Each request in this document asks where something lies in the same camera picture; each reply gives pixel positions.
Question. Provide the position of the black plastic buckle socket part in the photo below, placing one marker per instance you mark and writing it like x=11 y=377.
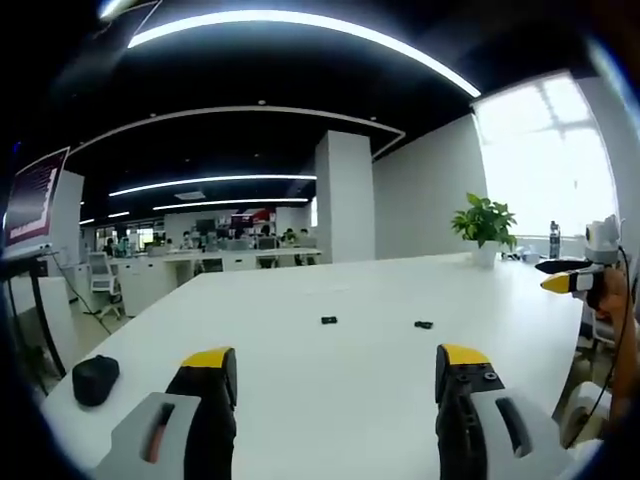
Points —
x=329 y=320

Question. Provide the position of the black plastic buckle prong part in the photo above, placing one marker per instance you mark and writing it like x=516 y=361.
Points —
x=423 y=325

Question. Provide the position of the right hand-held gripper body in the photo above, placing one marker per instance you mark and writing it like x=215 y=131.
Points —
x=602 y=245

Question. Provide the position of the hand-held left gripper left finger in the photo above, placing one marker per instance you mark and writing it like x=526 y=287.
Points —
x=200 y=400

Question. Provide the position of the person's right hand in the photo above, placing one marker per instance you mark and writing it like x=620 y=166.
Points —
x=614 y=295

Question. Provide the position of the green potted plant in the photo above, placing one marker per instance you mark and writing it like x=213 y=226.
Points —
x=484 y=225

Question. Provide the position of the monitor screen on stand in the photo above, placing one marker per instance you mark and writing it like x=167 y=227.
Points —
x=32 y=200

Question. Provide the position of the white office chair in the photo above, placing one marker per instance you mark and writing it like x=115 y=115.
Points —
x=104 y=285

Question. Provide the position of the dark bottle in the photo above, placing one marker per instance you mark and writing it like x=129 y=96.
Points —
x=554 y=240

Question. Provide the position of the black pouch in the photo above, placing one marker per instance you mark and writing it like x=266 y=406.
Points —
x=95 y=380

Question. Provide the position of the white office desk row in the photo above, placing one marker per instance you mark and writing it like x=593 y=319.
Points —
x=220 y=262

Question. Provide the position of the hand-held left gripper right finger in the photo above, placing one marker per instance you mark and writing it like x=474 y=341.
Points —
x=465 y=400

